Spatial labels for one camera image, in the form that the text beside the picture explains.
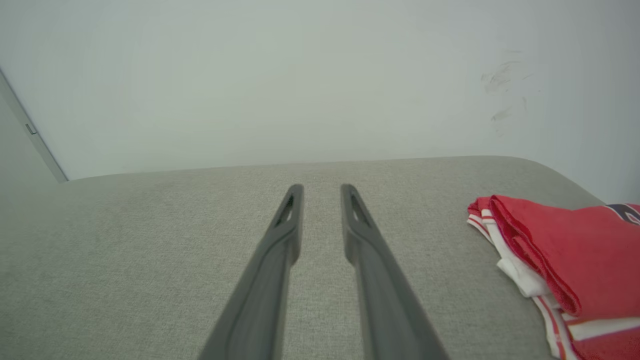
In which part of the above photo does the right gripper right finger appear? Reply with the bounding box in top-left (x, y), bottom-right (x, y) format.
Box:
top-left (340, 183), bottom-right (451, 360)

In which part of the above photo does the grey fabric sofa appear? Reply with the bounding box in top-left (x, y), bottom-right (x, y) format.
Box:
top-left (0, 155), bottom-right (609, 360)

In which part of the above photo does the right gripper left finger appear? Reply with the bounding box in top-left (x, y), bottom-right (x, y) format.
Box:
top-left (198, 183), bottom-right (305, 360)

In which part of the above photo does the red and white jersey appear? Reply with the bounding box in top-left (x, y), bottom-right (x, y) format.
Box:
top-left (467, 194), bottom-right (640, 360)

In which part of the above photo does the grey wall trim strip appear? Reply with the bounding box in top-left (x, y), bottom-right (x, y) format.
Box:
top-left (0, 67), bottom-right (70, 184)

